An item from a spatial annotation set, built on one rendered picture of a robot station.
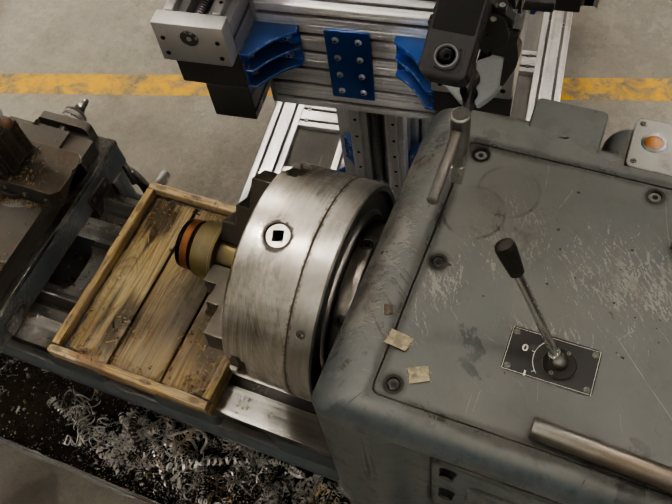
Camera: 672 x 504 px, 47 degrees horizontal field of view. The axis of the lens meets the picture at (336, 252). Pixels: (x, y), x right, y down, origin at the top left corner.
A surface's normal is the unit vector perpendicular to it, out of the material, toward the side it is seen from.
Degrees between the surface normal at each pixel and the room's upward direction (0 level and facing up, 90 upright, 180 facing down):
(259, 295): 38
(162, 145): 0
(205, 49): 90
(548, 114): 0
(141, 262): 0
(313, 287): 29
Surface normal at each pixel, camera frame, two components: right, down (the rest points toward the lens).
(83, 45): -0.11, -0.51
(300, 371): -0.39, 0.58
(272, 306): -0.32, 0.14
